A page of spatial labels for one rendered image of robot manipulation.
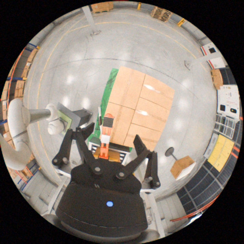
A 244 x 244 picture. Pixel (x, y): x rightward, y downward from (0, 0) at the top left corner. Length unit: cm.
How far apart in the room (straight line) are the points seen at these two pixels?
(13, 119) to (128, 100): 115
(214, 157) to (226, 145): 136
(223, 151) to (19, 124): 767
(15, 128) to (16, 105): 11
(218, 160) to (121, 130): 724
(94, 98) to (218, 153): 794
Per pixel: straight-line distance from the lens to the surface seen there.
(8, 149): 24
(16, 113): 50
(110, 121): 49
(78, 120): 97
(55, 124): 95
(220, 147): 720
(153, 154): 16
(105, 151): 60
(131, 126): 106
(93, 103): 165
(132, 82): 107
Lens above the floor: 154
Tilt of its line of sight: 75 degrees down
